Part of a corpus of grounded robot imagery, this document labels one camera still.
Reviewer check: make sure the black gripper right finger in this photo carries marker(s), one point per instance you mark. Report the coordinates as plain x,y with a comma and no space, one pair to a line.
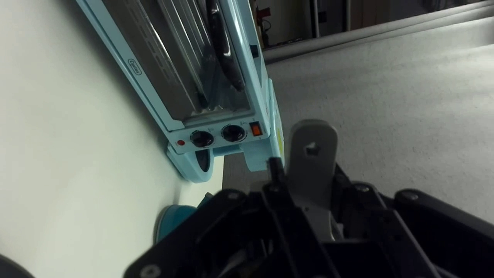
422,236

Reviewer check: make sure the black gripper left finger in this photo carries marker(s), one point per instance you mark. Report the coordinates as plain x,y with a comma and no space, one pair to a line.
226,232

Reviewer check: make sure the teal toy kettle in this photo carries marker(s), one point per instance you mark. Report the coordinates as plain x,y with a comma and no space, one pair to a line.
175,224

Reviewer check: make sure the light blue toy toaster oven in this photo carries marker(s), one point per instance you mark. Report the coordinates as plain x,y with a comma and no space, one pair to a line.
170,66

